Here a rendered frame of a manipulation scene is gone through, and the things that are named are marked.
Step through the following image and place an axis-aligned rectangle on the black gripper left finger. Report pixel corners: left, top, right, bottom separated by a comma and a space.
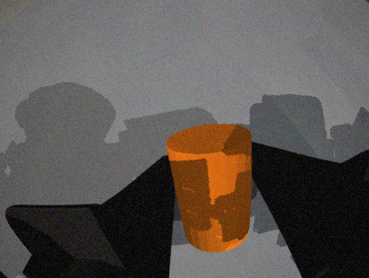
4, 156, 175, 278

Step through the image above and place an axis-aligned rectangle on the orange knob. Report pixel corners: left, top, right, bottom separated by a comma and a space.
167, 124, 253, 254

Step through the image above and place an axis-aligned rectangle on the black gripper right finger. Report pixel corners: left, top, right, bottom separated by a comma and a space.
251, 143, 369, 278

